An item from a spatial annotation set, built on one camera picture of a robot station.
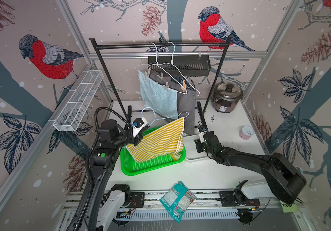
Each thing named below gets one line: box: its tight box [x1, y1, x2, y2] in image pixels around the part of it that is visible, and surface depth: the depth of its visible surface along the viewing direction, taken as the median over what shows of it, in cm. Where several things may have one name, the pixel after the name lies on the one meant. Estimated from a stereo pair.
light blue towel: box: [137, 69, 179, 119], surface depth 85 cm
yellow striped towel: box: [125, 116, 185, 163], surface depth 81 cm
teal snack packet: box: [159, 180, 198, 223], surface depth 73 cm
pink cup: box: [238, 126, 255, 141], surface depth 97 cm
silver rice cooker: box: [211, 81, 243, 113], surface depth 103 cm
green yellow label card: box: [280, 201, 299, 213], surface depth 71 cm
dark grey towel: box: [148, 69, 197, 136], surface depth 81 cm
